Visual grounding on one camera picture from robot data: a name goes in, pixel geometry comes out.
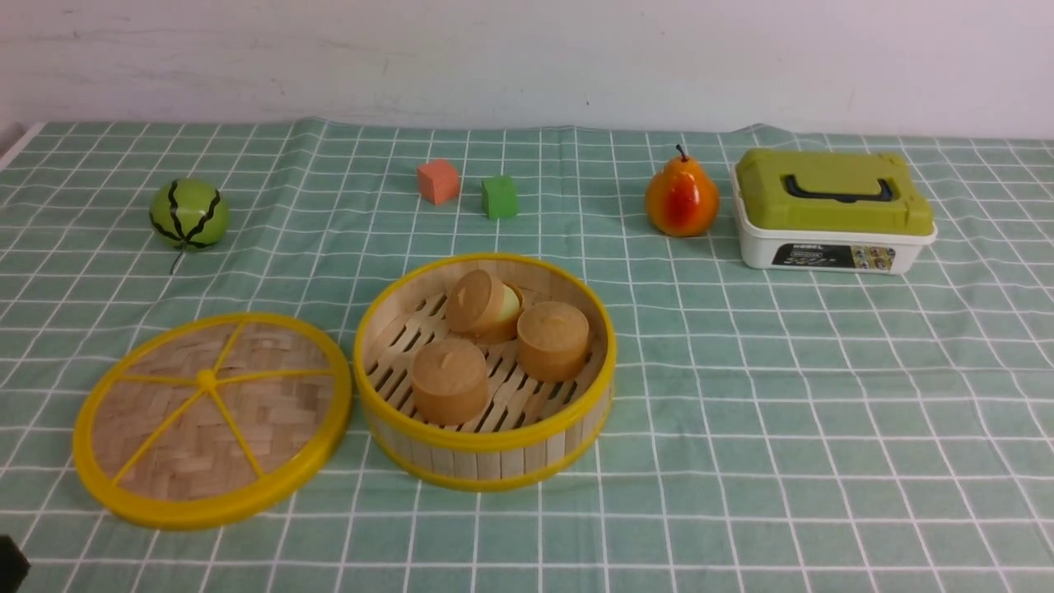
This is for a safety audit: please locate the tan tipped bun back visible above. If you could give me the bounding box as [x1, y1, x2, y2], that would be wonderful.
[445, 269, 524, 344]

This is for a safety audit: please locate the green lidded white box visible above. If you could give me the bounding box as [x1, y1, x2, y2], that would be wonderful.
[733, 147, 937, 275]

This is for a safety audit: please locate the yellow woven steamer lid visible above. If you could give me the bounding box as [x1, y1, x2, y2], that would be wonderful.
[72, 312, 352, 530]

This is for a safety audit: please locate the yellow bamboo steamer basket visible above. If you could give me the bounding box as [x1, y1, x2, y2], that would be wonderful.
[352, 253, 618, 492]

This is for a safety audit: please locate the tan round bun front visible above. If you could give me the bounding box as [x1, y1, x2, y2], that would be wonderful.
[409, 338, 489, 427]

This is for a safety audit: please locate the tan round bun right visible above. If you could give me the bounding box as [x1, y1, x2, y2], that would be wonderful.
[518, 301, 590, 382]

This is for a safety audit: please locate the orange foam cube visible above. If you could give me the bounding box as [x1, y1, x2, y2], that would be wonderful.
[417, 158, 462, 206]

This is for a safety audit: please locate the green checkered tablecloth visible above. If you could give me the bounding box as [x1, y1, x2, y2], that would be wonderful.
[1, 118, 1053, 592]

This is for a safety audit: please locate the orange toy pear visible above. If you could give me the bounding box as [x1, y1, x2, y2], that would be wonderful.
[645, 145, 720, 237]

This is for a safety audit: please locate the green foam cube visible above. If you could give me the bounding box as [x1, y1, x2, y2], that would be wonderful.
[482, 174, 520, 219]

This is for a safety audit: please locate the tan round bun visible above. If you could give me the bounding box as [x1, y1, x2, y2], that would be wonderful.
[409, 338, 489, 427]
[518, 301, 590, 382]

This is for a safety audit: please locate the green toy watermelon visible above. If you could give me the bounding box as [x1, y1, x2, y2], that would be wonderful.
[148, 179, 230, 275]

